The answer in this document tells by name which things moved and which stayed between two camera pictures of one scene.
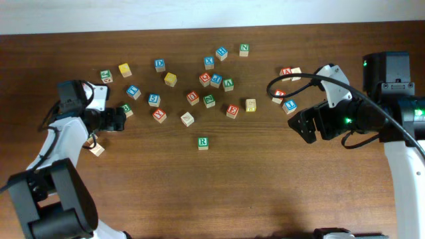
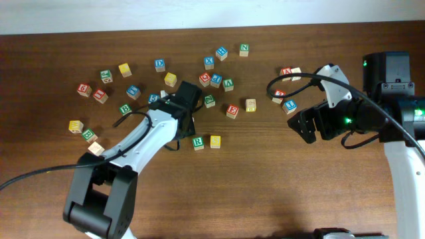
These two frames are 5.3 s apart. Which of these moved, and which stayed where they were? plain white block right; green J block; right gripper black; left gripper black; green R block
Moved: left gripper black; green R block
Stayed: green J block; right gripper black; plain white block right
